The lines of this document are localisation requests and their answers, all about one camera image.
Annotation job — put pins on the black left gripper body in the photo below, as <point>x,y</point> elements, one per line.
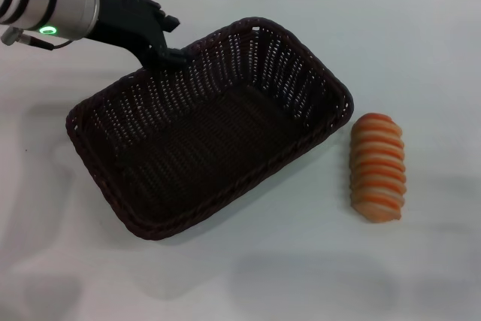
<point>124,24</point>

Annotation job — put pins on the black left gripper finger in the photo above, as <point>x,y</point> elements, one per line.
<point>170,58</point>
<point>171,23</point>

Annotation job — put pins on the dark brown woven basket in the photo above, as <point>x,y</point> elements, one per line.
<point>210,140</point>

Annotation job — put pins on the orange striped bread loaf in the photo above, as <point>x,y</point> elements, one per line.
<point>377,167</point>

